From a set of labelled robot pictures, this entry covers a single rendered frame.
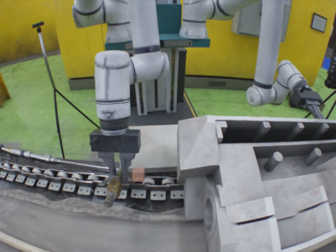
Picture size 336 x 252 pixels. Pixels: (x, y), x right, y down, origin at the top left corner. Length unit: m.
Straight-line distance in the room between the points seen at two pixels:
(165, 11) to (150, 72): 0.76
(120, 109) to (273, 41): 0.60
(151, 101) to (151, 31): 1.08
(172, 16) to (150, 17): 0.72
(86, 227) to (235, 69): 2.57
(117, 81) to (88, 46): 2.26
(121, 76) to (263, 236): 0.46
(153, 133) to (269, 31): 0.60
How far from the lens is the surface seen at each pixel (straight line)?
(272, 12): 0.75
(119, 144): 0.46
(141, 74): 0.56
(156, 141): 0.68
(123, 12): 1.10
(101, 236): 0.58
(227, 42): 2.56
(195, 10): 1.15
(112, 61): 0.42
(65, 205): 0.67
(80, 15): 1.05
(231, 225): 0.39
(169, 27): 1.29
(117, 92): 0.42
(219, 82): 2.75
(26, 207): 0.75
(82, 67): 2.82
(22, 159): 0.89
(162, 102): 1.61
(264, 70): 0.77
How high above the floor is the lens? 1.28
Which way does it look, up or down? 40 degrees down
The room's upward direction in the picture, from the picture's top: 1 degrees clockwise
